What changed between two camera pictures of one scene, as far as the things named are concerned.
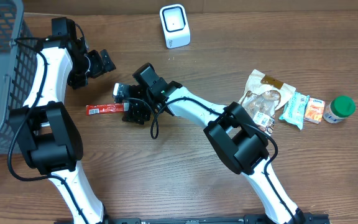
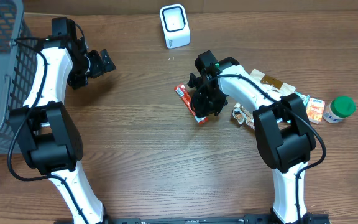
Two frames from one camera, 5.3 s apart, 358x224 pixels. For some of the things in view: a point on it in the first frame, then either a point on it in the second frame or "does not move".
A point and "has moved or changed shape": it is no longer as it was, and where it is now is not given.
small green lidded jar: (340, 107) does not move
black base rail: (260, 219) does not move
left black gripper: (101, 63) does not move
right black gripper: (134, 101) to (196, 81)
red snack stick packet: (94, 109) has moved or changed shape
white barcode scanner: (175, 25) does not move
